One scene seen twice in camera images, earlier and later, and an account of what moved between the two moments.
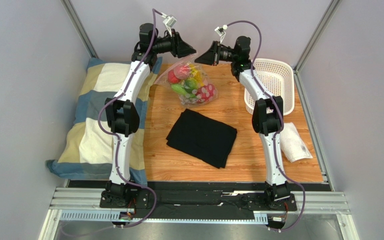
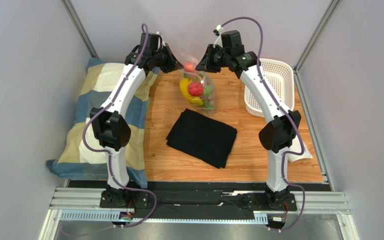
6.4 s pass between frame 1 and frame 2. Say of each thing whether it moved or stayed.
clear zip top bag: moved
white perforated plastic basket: stayed
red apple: moved
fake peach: moved
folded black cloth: stayed
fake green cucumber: moved
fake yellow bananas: moved
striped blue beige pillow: stayed
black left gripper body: moved
